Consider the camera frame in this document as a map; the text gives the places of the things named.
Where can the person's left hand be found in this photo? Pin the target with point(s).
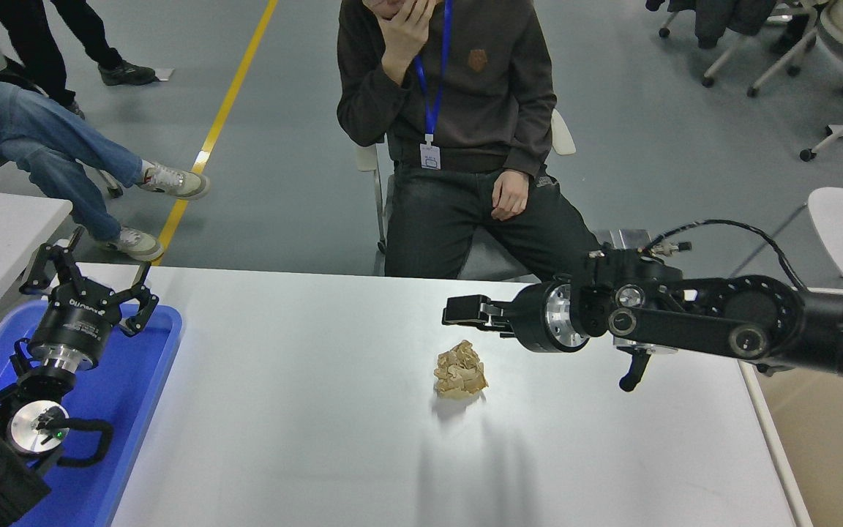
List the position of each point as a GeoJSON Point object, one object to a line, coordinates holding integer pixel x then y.
{"type": "Point", "coordinates": [511, 196]}

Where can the metal floor plate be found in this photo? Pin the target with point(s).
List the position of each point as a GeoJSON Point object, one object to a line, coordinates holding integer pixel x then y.
{"type": "Point", "coordinates": [608, 238]}
{"type": "Point", "coordinates": [635, 237]}

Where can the crumpled tan paper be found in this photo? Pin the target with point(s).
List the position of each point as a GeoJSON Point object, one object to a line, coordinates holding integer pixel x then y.
{"type": "Point", "coordinates": [459, 372]}

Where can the white-legged office chair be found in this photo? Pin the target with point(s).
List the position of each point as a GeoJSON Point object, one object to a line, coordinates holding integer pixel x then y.
{"type": "Point", "coordinates": [727, 61]}

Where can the white paper scrap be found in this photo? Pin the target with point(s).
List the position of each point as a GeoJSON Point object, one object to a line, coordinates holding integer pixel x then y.
{"type": "Point", "coordinates": [167, 74]}

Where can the large pale bin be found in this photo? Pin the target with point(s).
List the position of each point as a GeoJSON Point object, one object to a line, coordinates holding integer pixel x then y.
{"type": "Point", "coordinates": [824, 454]}

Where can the person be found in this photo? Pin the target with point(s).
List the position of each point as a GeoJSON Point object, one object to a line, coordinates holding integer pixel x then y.
{"type": "Point", "coordinates": [26, 44]}
{"type": "Point", "coordinates": [41, 139]}
{"type": "Point", "coordinates": [495, 95]}

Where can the blue plastic tray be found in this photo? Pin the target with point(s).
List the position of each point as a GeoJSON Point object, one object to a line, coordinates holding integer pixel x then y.
{"type": "Point", "coordinates": [121, 410]}

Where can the white and grey office chair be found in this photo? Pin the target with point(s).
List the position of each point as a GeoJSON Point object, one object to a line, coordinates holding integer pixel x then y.
{"type": "Point", "coordinates": [487, 260]}

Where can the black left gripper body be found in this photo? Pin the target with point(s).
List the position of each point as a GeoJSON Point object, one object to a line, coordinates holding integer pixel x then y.
{"type": "Point", "coordinates": [74, 318]}

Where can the person's right hand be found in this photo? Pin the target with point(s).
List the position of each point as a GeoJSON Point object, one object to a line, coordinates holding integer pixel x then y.
{"type": "Point", "coordinates": [410, 40]}

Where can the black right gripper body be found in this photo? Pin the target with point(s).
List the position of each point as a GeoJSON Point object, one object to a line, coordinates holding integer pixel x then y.
{"type": "Point", "coordinates": [531, 318]}

